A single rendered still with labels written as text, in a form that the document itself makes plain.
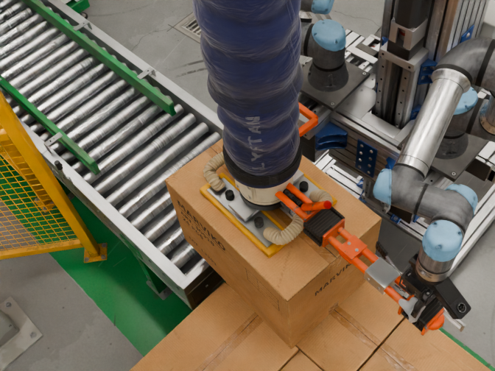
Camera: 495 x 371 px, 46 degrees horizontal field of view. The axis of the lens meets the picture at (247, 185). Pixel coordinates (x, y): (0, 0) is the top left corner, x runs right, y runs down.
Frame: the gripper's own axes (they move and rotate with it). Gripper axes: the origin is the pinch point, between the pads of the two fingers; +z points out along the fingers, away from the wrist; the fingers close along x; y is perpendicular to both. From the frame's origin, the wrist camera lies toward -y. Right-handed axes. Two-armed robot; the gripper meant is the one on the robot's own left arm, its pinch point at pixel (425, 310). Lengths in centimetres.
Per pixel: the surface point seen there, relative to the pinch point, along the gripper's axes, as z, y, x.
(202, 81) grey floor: 118, 211, -73
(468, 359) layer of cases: 66, -11, -26
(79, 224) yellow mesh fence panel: 87, 152, 44
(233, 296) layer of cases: 66, 64, 19
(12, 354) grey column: 119, 137, 103
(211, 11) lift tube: -67, 59, 10
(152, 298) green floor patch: 120, 114, 37
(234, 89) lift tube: -48, 55, 10
